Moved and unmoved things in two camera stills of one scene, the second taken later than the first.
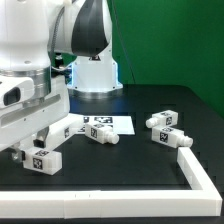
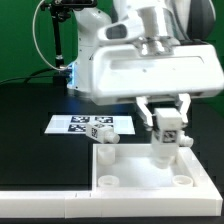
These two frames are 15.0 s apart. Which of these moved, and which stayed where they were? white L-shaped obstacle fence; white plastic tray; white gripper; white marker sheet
Moved: white plastic tray; white gripper
Stayed: white L-shaped obstacle fence; white marker sheet
